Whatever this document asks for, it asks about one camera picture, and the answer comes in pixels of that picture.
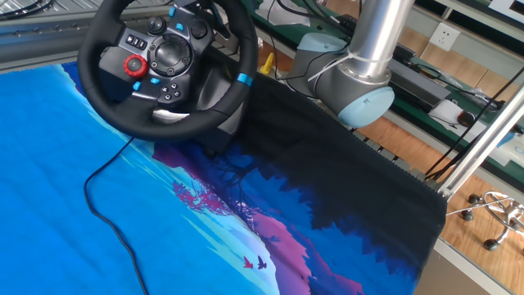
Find black computer mouse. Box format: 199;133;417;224
455;109;477;128

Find chrome office chair base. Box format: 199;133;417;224
445;189;524;252

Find white wall socket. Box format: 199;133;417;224
428;21;462;52

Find aluminium frame post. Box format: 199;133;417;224
436;84;524;202

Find small blue object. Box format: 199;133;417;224
495;129;517;149

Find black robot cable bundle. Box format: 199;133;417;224
265;0;365;98

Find black racing steering wheel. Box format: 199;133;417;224
76;0;260;143

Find black usb cable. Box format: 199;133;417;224
83;137;150;295

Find yellow plastic piece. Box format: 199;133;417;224
259;52;275;76

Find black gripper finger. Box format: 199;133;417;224
206;0;232;41

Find blue landscape print cloth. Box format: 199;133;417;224
0;61;448;295

